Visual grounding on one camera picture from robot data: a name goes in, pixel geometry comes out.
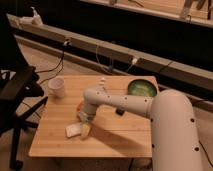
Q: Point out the white clamp on rail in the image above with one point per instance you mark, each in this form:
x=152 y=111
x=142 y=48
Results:
x=35 y=19

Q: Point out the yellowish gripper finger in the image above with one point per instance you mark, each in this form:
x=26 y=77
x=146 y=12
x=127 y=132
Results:
x=85 y=130

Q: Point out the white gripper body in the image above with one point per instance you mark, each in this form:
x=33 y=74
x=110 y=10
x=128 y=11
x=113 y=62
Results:
x=87 y=112

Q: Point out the white sponge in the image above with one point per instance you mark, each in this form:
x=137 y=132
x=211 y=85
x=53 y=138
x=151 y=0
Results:
x=73 y=130

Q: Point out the long metal rail beam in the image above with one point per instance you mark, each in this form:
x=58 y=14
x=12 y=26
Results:
x=177 y=71

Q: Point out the white mug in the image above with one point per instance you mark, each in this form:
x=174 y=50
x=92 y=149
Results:
x=56 y=87

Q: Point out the black rectangular block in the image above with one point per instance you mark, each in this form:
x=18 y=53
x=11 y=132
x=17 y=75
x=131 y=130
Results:
x=120 y=112

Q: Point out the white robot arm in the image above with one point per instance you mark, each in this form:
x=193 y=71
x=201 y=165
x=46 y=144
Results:
x=174 y=135

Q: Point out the white bottle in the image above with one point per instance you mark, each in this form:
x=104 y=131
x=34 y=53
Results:
x=102 y=83

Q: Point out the wooden table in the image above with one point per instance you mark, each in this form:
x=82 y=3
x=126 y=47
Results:
x=111 y=135

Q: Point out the green ceramic bowl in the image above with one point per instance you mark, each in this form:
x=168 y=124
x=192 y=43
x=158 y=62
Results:
x=141 y=87

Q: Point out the black office chair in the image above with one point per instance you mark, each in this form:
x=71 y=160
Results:
x=18 y=80

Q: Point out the orange carrot toy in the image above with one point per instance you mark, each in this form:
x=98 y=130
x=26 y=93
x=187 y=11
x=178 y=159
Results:
x=79 y=106

